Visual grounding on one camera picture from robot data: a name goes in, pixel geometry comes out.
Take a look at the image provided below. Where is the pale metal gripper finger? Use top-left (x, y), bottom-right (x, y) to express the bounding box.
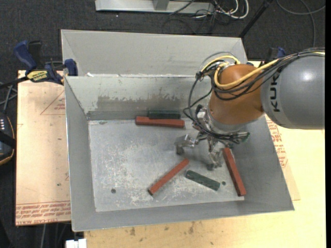
top-left (206, 144), bottom-right (223, 171)
top-left (175, 134), bottom-right (199, 156)

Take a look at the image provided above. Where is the brown cardboard board red print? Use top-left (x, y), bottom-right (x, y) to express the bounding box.
top-left (15, 70), bottom-right (302, 227)

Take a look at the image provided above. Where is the dark green flat block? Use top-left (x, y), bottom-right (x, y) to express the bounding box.
top-left (185, 169), bottom-right (221, 192)
top-left (147, 110), bottom-right (182, 120)

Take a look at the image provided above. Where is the red-brown flat block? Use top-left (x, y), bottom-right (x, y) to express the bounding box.
top-left (222, 147), bottom-right (247, 197)
top-left (147, 158), bottom-right (190, 196)
top-left (135, 116), bottom-right (186, 130)

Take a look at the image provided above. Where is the black cylinder on white bracket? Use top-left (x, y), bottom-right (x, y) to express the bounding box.
top-left (194, 103), bottom-right (209, 122)

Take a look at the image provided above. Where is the grey metal bin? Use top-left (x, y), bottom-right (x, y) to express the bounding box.
top-left (61, 29), bottom-right (295, 233)

